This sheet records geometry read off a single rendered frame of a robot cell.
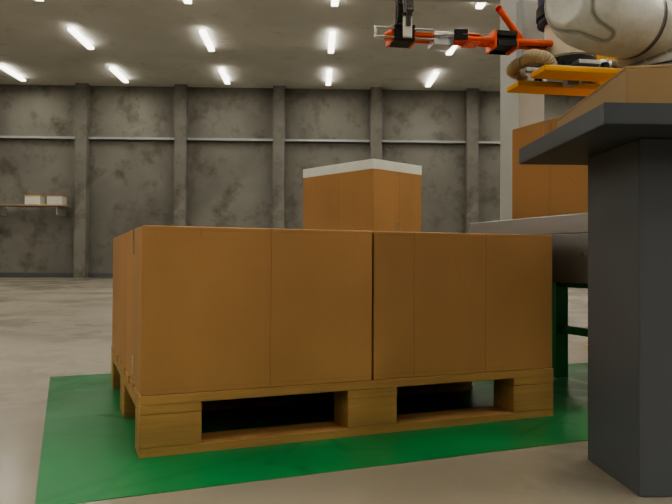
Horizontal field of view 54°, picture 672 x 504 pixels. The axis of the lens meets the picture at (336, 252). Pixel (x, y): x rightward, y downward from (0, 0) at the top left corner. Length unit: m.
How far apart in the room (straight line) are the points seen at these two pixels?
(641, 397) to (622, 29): 0.72
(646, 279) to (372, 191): 2.37
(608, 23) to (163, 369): 1.21
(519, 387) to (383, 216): 1.83
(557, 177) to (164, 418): 1.46
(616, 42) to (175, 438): 1.30
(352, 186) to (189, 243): 2.21
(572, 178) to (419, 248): 0.67
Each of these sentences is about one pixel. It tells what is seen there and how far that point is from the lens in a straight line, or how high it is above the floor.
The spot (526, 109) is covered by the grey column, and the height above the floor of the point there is 1.24.
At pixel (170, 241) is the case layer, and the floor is 0.51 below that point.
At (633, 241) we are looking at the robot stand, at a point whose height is 0.50.
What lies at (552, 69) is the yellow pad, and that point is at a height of 1.08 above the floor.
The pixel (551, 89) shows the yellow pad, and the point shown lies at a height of 1.07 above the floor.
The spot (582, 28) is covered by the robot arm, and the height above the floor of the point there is 0.92.
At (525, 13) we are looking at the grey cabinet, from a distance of 3.64.
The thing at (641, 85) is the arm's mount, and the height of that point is 0.79.
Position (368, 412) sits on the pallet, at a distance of 1.82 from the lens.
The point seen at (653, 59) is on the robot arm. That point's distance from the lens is 1.61.
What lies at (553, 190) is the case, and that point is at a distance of 2.37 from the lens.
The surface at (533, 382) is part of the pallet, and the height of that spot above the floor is 0.11.
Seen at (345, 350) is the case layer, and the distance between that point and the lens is 1.77.
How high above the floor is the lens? 0.46
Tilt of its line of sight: 1 degrees up
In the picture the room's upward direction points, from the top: straight up
